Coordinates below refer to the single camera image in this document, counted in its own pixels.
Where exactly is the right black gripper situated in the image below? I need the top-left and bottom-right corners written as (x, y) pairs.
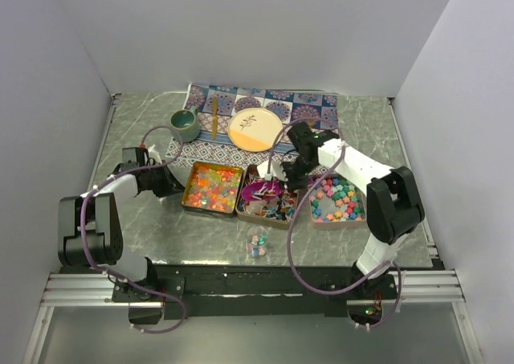
top-left (274, 156), bottom-right (317, 193)

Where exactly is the purple plastic scoop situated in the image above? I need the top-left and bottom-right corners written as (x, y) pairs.
top-left (241, 180), bottom-right (282, 202)

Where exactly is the tin of lollipops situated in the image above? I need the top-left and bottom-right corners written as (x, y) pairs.
top-left (235, 165), bottom-right (299, 230)

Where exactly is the tin of pastel star candies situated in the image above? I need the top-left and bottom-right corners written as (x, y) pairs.
top-left (309, 174), bottom-right (366, 230)

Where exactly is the gold tin of gummy stars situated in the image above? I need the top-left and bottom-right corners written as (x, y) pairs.
top-left (181, 162), bottom-right (244, 219)

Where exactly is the clear glass jar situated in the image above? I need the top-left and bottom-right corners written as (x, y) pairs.
top-left (247, 226), bottom-right (268, 259)

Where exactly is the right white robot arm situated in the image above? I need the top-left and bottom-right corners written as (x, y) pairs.
top-left (278, 119), bottom-right (425, 299)

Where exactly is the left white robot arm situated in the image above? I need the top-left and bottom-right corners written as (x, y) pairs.
top-left (58, 145), bottom-right (185, 301)

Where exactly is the cream and orange plate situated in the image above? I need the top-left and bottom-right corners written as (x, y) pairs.
top-left (227, 108), bottom-right (284, 153)

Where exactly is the green ceramic mug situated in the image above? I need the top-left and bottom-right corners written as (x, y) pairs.
top-left (170, 108), bottom-right (200, 143)

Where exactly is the patterned placemat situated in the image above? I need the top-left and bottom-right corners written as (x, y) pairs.
top-left (173, 84), bottom-right (338, 168)

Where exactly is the gold knife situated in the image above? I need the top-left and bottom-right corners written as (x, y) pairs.
top-left (211, 96), bottom-right (218, 141)

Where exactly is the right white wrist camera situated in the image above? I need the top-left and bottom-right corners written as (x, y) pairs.
top-left (257, 161), bottom-right (287, 182)

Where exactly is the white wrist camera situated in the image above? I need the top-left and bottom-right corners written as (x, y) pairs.
top-left (140, 145), bottom-right (162, 166)
top-left (257, 161), bottom-right (287, 182)

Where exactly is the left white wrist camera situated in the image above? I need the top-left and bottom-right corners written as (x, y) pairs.
top-left (140, 145), bottom-right (162, 166)

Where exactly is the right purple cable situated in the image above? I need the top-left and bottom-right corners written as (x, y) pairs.
top-left (267, 118), bottom-right (402, 329)

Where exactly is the purple cable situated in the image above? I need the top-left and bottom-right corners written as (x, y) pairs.
top-left (267, 118), bottom-right (402, 329)
top-left (80, 125), bottom-right (190, 335)

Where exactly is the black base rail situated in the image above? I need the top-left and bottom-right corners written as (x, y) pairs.
top-left (112, 265), bottom-right (402, 326)

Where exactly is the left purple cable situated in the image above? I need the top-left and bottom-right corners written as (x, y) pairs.
top-left (80, 125), bottom-right (190, 335)

